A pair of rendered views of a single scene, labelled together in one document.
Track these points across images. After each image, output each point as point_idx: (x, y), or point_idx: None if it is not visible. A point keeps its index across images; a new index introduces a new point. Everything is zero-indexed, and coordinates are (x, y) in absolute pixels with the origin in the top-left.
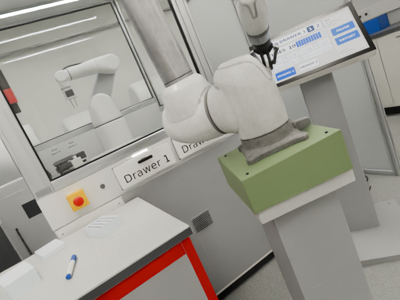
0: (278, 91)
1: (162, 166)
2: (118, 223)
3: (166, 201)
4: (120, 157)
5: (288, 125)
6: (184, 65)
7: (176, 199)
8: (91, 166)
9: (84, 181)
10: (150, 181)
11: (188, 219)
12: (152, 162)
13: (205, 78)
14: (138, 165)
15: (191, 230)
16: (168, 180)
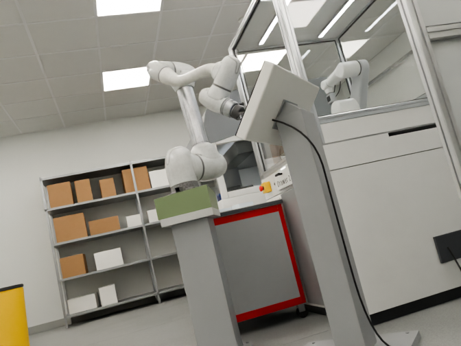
0: (169, 171)
1: (288, 182)
2: (238, 207)
3: (295, 210)
4: (277, 168)
5: (172, 189)
6: (192, 141)
7: (298, 211)
8: (270, 169)
9: (269, 177)
10: (288, 191)
11: (304, 232)
12: (285, 178)
13: (196, 149)
14: (280, 177)
15: (306, 241)
16: (294, 194)
